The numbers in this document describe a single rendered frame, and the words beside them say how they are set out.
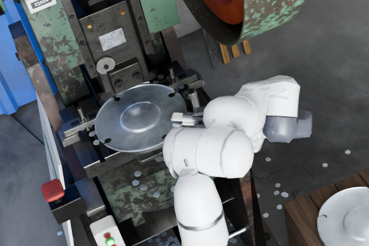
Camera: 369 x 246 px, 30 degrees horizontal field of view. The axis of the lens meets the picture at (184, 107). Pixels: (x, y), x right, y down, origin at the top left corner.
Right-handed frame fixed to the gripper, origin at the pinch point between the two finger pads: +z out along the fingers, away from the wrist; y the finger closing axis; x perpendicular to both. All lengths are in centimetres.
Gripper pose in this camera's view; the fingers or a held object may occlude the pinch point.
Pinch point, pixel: (183, 118)
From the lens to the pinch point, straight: 208.6
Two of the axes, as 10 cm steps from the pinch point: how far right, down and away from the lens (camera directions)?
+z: -9.5, -0.4, 3.0
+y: -1.9, -7.0, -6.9
